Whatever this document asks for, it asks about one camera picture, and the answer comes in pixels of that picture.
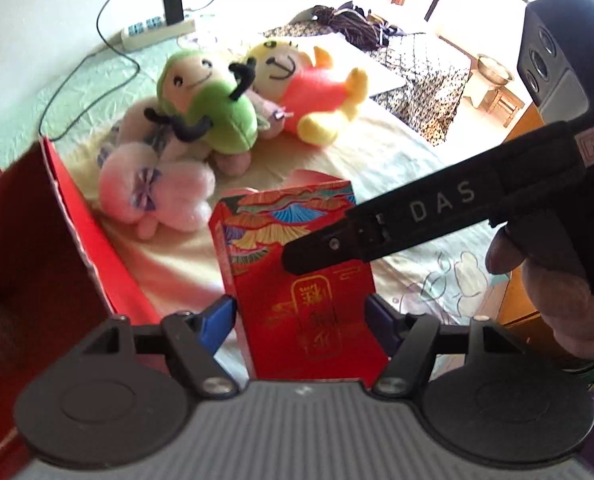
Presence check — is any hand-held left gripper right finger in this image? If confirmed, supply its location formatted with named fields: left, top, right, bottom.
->
left=364, top=293, right=516, bottom=397

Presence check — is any pink plush toy purple bow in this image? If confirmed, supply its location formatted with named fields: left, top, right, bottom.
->
left=98, top=142, right=216, bottom=239

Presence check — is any metal basin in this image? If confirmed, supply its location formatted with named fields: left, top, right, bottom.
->
left=477, top=53, right=516, bottom=84

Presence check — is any small red patterned box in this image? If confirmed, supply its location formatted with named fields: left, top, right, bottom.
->
left=210, top=179, right=378, bottom=382

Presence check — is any person's right hand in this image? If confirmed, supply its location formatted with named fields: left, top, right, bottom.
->
left=484, top=227, right=594, bottom=362

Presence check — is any desktop with pale cloth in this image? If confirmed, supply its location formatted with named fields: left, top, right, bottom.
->
left=0, top=10, right=508, bottom=386

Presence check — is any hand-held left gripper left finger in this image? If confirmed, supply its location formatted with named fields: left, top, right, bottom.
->
left=84, top=295, right=239, bottom=402

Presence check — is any green plush toy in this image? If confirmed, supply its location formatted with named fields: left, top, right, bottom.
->
left=144, top=48, right=259, bottom=154

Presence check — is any pile of dark clothing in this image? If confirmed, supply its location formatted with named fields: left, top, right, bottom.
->
left=289, top=4, right=429, bottom=52

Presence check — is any white power strip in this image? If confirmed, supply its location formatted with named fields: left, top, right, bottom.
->
left=120, top=16, right=197, bottom=52

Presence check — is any yellow plush toy red shirt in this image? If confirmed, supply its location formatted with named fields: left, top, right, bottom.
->
left=246, top=37, right=370, bottom=147

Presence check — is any large red cardboard box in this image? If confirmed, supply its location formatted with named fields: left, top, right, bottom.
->
left=0, top=136, right=162, bottom=480

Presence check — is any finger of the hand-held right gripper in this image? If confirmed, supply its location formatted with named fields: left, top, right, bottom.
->
left=283, top=204, right=394, bottom=277

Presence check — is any wooden stool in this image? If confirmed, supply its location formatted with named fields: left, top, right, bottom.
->
left=469, top=79, right=526, bottom=129

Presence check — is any black charger plug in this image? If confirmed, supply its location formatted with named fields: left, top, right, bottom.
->
left=161, top=0, right=185, bottom=26

